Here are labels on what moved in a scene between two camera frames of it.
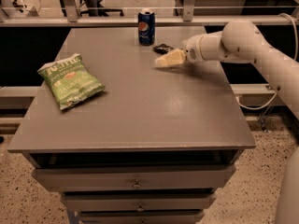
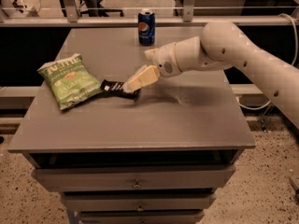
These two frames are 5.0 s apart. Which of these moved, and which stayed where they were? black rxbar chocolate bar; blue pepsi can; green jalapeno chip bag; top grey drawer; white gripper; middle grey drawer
Moved: black rxbar chocolate bar; white gripper
Stayed: top grey drawer; green jalapeno chip bag; middle grey drawer; blue pepsi can
